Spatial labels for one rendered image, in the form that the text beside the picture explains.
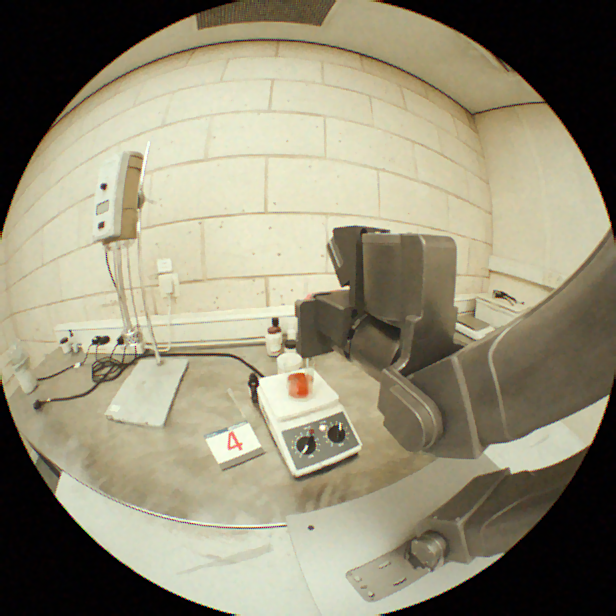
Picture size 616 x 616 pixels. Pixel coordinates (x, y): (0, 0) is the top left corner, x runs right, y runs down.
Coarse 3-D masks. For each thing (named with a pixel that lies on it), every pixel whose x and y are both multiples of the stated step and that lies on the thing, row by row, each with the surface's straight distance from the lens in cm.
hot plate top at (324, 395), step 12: (264, 384) 43; (276, 384) 42; (324, 384) 42; (276, 396) 40; (324, 396) 39; (336, 396) 40; (276, 408) 37; (288, 408) 37; (300, 408) 37; (312, 408) 37
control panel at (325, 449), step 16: (336, 416) 39; (288, 432) 37; (304, 432) 37; (320, 432) 38; (352, 432) 40; (288, 448) 36; (320, 448) 37; (336, 448) 38; (352, 448) 39; (304, 464) 36
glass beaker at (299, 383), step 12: (288, 360) 38; (300, 360) 38; (312, 360) 37; (288, 372) 34; (300, 372) 34; (312, 372) 35; (288, 384) 36; (300, 384) 35; (312, 384) 37; (288, 396) 38; (300, 396) 37; (312, 396) 39
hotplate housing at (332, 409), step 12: (264, 396) 43; (264, 408) 42; (324, 408) 40; (336, 408) 40; (276, 420) 38; (288, 420) 38; (300, 420) 38; (312, 420) 38; (348, 420) 40; (276, 432) 37; (360, 444) 40; (288, 456) 36; (336, 456) 38; (348, 456) 41; (312, 468) 37
